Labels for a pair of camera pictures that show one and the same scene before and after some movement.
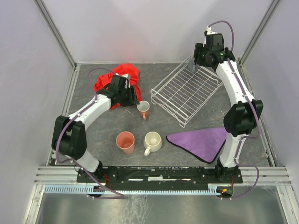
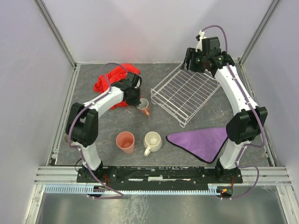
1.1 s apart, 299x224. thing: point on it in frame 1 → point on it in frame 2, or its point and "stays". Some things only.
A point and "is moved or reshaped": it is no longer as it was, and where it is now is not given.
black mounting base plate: x=160 y=178 stays
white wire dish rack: x=184 y=93 stays
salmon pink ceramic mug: x=143 y=108 is moved or reshaped
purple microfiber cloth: x=206 y=144 stays
